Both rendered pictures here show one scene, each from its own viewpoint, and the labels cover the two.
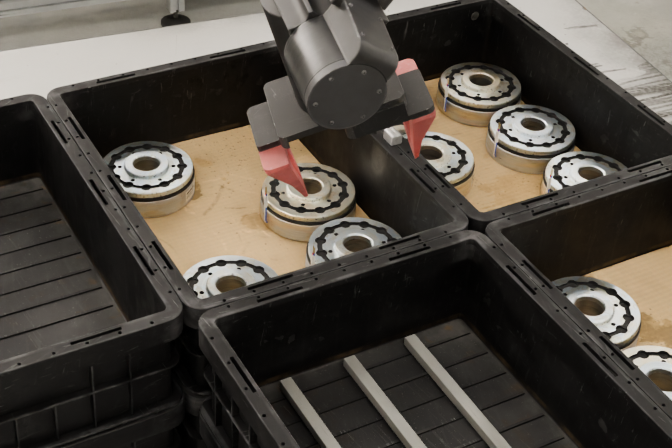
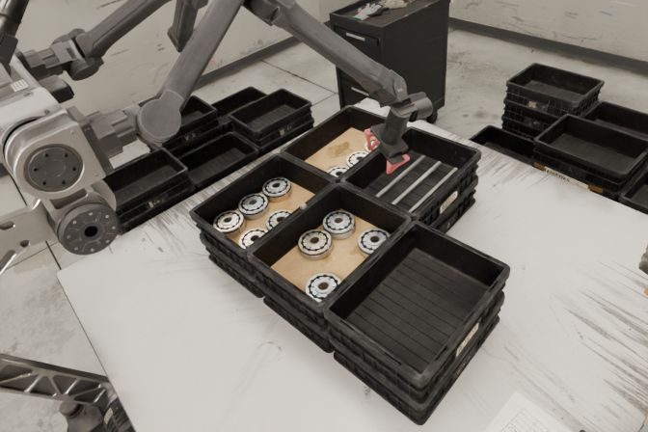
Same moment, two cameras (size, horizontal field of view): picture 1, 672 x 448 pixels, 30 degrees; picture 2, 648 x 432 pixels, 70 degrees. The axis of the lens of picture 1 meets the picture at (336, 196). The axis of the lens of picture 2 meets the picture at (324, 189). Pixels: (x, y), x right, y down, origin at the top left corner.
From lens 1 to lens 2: 159 cm
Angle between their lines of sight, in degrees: 74
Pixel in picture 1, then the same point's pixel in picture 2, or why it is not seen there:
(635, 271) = not seen: hidden behind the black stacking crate
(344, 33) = (418, 96)
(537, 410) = (373, 182)
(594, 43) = (124, 243)
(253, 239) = (337, 256)
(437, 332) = not seen: hidden behind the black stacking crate
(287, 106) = (397, 147)
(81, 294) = (389, 285)
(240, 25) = (120, 373)
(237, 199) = (317, 267)
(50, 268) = (382, 301)
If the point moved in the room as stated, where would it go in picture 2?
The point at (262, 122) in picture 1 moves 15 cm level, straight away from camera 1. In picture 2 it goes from (395, 159) to (345, 175)
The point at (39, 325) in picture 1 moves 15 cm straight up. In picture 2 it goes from (411, 288) to (410, 252)
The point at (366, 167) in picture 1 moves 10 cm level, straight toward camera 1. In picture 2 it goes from (304, 224) to (335, 216)
